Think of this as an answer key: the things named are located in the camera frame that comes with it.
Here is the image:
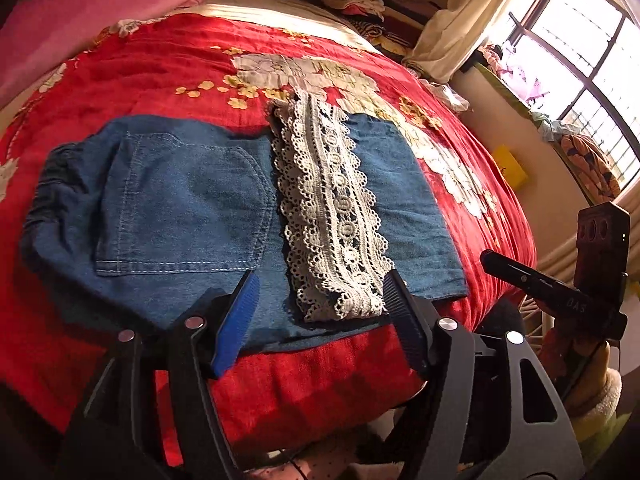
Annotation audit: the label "orange patterned cushion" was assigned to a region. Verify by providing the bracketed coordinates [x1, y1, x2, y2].
[559, 132, 622, 207]

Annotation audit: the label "stack of folded clothes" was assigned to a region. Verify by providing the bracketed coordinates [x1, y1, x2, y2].
[320, 0, 443, 57]

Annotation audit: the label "clothes on windowsill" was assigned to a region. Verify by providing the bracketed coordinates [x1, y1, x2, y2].
[477, 42, 568, 142]

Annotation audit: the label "red floral blanket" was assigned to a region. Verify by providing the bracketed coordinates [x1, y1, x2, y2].
[0, 12, 538, 468]

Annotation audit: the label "pink quilt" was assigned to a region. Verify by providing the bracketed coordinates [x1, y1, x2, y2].
[0, 0, 211, 108]

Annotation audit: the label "white crumpled cloth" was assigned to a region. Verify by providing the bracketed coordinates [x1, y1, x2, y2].
[427, 81, 472, 115]

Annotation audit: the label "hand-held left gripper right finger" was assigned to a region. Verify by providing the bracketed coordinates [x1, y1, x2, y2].
[382, 270, 586, 480]

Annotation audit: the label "window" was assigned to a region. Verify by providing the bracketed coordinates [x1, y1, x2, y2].
[500, 0, 640, 201]

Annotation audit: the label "person's right forearm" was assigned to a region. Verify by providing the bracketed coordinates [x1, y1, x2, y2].
[562, 339, 626, 456]

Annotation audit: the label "cream curtain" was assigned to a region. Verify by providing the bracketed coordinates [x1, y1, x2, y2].
[402, 0, 556, 85]

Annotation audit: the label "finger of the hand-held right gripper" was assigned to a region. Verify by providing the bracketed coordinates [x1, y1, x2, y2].
[480, 250, 581, 318]

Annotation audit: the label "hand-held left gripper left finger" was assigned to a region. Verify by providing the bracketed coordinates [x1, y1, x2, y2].
[55, 270, 261, 480]

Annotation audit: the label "yellow box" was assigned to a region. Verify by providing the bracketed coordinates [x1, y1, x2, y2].
[491, 145, 529, 189]

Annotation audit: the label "blue denim pants lace trim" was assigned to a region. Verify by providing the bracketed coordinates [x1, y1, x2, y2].
[20, 87, 469, 352]

